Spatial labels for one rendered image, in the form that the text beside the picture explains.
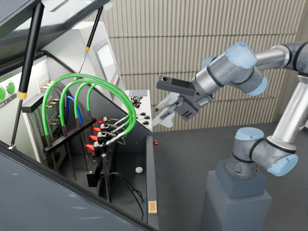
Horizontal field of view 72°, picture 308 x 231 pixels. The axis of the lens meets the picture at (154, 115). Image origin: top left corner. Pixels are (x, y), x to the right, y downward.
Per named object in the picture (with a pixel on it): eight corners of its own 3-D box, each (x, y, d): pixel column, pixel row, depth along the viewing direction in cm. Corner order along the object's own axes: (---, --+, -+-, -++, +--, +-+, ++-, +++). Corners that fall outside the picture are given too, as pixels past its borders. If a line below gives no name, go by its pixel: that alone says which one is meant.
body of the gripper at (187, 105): (184, 123, 68) (214, 102, 62) (165, 107, 66) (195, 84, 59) (185, 108, 74) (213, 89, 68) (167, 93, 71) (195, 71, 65)
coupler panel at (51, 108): (56, 134, 111) (42, 77, 97) (50, 134, 111) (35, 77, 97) (64, 123, 122) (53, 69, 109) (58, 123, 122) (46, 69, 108)
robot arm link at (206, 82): (206, 74, 56) (206, 60, 63) (193, 84, 59) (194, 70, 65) (224, 91, 59) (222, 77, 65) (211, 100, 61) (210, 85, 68)
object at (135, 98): (142, 109, 156) (142, 102, 153) (128, 109, 155) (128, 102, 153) (142, 97, 176) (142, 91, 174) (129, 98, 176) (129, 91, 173)
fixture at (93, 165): (111, 197, 102) (108, 173, 95) (90, 198, 101) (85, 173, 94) (118, 154, 132) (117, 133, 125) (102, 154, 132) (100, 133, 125)
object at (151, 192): (158, 257, 81) (159, 229, 74) (147, 257, 81) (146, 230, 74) (152, 156, 136) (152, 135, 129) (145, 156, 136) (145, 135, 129)
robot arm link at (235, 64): (264, 68, 55) (248, 52, 50) (228, 92, 61) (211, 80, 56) (252, 48, 59) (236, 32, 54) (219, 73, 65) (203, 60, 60)
